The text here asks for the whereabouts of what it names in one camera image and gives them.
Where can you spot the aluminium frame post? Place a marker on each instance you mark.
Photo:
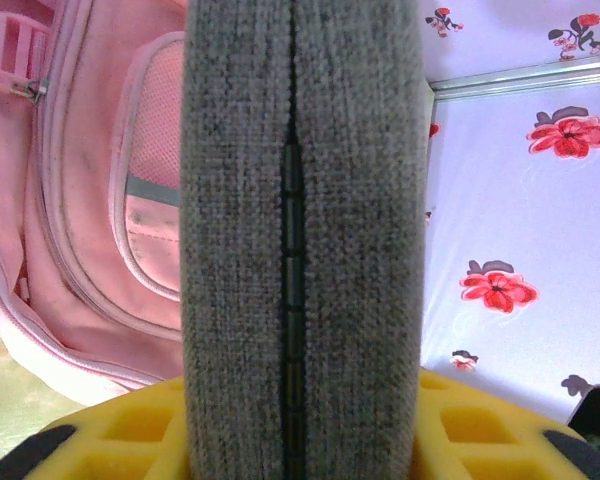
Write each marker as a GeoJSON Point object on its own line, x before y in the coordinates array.
{"type": "Point", "coordinates": [530, 80]}

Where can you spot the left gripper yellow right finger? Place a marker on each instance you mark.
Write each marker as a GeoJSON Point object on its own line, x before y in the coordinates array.
{"type": "Point", "coordinates": [480, 445]}

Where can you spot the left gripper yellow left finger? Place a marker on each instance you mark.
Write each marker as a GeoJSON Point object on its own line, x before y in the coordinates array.
{"type": "Point", "coordinates": [105, 445]}

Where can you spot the pink student backpack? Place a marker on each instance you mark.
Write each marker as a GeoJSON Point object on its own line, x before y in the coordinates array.
{"type": "Point", "coordinates": [80, 200]}

